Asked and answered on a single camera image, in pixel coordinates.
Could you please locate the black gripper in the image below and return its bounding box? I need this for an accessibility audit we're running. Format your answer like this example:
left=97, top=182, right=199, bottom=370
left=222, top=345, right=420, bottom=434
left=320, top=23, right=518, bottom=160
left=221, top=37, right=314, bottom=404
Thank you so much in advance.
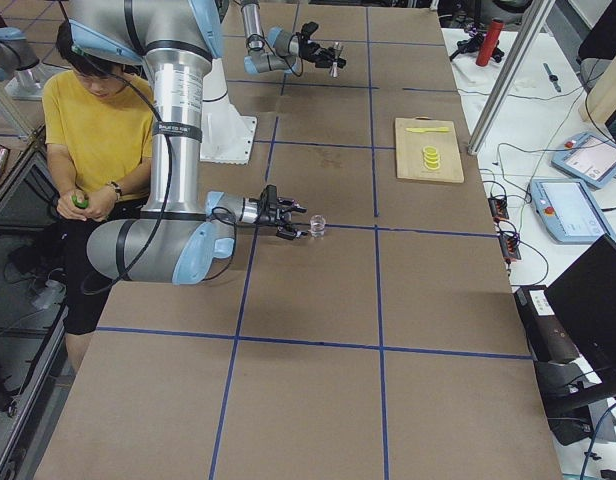
left=255, top=185, right=309, bottom=240
left=300, top=42, right=346, bottom=69

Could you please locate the steel jigger measuring cup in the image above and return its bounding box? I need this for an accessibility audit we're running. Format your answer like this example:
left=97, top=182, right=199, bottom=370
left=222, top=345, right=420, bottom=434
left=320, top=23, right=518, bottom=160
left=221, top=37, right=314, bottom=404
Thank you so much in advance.
left=329, top=41, right=344, bottom=78

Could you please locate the clear glass cup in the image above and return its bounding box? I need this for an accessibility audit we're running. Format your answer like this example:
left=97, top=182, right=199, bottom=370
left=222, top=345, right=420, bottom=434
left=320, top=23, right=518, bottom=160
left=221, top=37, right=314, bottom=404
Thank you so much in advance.
left=309, top=214, right=327, bottom=238

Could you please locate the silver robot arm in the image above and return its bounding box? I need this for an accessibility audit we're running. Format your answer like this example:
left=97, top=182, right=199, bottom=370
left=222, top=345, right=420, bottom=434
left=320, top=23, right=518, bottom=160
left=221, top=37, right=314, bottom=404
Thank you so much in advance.
left=70, top=1, right=302, bottom=285
left=240, top=1, right=347, bottom=78

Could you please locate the bamboo cutting board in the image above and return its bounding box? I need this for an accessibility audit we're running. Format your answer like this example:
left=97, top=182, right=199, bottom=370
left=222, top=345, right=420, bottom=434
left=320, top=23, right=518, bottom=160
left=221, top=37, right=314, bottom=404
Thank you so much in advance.
left=394, top=118, right=464, bottom=184

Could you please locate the yellow plastic knife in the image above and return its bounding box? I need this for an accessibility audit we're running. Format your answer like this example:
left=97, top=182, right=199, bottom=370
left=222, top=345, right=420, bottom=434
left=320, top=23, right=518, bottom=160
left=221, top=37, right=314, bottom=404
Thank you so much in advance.
left=405, top=126, right=450, bottom=134

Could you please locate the red cylinder bottle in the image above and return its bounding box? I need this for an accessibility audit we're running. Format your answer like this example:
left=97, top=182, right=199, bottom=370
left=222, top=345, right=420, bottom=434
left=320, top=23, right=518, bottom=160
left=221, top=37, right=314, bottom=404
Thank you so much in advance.
left=476, top=19, right=504, bottom=67

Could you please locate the far small circuit board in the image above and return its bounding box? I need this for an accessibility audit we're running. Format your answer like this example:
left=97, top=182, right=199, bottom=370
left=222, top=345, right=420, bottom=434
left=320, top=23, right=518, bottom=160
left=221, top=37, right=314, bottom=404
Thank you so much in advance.
left=487, top=196, right=509, bottom=221

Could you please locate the small circuit board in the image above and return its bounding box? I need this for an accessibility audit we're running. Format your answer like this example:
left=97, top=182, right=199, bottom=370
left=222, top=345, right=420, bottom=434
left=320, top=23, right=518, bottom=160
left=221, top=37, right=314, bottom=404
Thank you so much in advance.
left=487, top=196, right=509, bottom=221
left=498, top=231, right=521, bottom=264

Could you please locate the green ball in hands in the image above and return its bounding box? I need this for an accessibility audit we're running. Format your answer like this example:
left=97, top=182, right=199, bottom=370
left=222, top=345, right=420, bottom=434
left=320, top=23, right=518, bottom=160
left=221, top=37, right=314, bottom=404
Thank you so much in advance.
left=71, top=195, right=89, bottom=209

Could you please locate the wrist watch on desk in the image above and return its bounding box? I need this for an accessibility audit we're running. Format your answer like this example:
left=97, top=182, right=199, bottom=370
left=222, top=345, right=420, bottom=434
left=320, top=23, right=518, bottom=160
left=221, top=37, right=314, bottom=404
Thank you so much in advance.
left=543, top=63, right=562, bottom=93

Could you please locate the near small circuit board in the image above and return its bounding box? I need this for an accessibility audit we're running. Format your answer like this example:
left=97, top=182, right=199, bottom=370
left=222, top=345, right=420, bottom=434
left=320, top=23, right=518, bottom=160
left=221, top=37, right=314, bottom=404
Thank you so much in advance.
left=498, top=231, right=521, bottom=264

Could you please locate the person in yellow shirt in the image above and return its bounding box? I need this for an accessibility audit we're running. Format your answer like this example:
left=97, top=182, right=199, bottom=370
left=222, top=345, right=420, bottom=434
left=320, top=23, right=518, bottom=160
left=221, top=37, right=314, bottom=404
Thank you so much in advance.
left=42, top=22, right=153, bottom=369

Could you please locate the far teach pendant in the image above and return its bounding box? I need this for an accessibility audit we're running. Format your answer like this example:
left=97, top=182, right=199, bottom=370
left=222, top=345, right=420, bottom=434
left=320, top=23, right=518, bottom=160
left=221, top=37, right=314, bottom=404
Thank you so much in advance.
left=551, top=132, right=616, bottom=189

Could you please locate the teach pendant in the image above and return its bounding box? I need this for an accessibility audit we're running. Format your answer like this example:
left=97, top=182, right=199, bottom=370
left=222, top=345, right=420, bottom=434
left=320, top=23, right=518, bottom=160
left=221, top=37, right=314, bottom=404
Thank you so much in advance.
left=551, top=132, right=616, bottom=189
left=529, top=178, right=616, bottom=245

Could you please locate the near teach pendant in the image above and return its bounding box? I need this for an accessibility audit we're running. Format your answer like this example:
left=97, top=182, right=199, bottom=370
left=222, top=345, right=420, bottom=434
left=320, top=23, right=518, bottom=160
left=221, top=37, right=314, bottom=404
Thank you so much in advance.
left=529, top=178, right=616, bottom=245

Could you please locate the black box on desk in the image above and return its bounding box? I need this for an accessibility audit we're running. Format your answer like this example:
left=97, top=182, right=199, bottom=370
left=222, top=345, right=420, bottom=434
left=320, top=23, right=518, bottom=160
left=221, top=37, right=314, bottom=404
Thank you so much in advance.
left=514, top=285, right=579, bottom=365

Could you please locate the black computer monitor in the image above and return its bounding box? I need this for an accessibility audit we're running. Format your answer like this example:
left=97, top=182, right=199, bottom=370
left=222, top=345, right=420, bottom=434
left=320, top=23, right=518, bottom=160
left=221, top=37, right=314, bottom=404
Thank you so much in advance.
left=545, top=235, right=616, bottom=369

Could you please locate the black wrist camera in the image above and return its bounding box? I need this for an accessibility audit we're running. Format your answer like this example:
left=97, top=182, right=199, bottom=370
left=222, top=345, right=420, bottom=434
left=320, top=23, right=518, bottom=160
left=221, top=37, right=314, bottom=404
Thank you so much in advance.
left=298, top=21, right=319, bottom=45

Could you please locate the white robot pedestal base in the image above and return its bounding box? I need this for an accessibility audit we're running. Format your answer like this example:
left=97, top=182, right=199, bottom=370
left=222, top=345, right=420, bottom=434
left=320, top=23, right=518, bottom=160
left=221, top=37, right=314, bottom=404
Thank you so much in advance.
left=200, top=58, right=257, bottom=165

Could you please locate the aluminium frame post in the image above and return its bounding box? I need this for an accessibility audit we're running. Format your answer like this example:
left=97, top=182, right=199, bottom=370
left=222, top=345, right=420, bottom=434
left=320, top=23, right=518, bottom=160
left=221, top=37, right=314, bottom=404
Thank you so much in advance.
left=467, top=0, right=555, bottom=156

